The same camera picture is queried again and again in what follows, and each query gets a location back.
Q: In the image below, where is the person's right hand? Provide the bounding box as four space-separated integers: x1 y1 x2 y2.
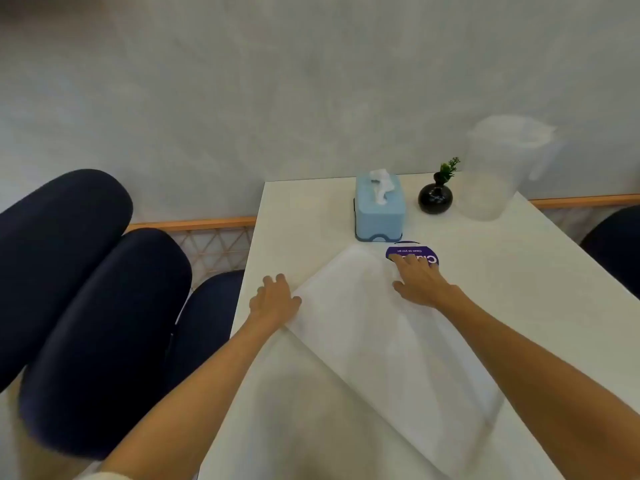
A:
391 254 467 309

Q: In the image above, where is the person's left hand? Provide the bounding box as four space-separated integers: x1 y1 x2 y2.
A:
248 274 303 329

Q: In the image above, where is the white table sheet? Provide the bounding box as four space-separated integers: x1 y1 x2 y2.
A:
197 244 506 480

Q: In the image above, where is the person's right forearm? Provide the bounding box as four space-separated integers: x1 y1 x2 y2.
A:
434 287 640 480

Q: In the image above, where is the person's left forearm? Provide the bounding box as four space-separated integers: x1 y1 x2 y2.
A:
98 315 289 480

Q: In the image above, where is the purple round sticker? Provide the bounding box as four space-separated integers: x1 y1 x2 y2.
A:
385 241 440 268

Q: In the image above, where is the blue tissue box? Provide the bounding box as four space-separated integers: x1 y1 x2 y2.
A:
353 174 407 243

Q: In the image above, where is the navy padded chair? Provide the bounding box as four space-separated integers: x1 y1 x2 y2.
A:
164 270 246 396
0 169 134 394
18 228 194 460
579 205 640 300

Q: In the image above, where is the black round vase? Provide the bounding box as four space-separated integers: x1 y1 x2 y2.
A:
418 172 454 215

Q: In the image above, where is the white tissue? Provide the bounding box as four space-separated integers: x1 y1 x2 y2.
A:
369 169 394 205

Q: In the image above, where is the green plant sprig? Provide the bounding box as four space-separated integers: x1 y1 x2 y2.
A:
439 156 461 186

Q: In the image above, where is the clear plastic pitcher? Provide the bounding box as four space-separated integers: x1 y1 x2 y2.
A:
456 115 560 222

